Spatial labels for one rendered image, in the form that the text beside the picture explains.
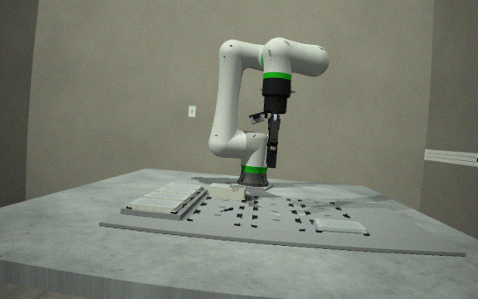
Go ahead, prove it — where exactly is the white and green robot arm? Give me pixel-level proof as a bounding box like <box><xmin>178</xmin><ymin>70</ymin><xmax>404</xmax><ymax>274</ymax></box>
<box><xmin>208</xmin><ymin>37</ymin><xmax>329</xmax><ymax>187</ymax></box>

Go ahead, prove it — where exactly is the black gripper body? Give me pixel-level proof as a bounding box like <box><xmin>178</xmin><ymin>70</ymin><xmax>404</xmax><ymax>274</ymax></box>
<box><xmin>263</xmin><ymin>96</ymin><xmax>287</xmax><ymax>115</ymax></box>

